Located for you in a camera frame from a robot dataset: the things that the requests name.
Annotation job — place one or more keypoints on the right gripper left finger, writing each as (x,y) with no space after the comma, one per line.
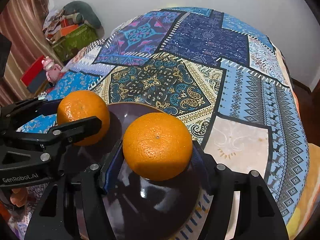
(55,216)

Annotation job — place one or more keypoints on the red and black box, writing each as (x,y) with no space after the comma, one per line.
(35,76)

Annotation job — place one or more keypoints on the striped brown curtain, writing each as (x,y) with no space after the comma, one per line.
(22,23)

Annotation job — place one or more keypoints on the medium orange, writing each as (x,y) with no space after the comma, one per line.
(83,104)

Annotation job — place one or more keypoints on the grey-green plush cushion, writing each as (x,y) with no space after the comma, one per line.
(85,10)

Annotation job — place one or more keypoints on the dark purple plate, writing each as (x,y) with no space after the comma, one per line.
(141,209)

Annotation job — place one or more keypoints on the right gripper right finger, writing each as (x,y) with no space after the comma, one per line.
(258,214)

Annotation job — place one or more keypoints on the blue patchwork tablecloth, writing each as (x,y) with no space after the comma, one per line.
(224,83)

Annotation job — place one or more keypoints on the pink plush toy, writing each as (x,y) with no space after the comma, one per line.
(52,69)

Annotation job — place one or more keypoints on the large orange with sticker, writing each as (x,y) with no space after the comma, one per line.
(157,146)

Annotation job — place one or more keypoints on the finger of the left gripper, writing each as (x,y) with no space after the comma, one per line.
(17,114)
(58,136)

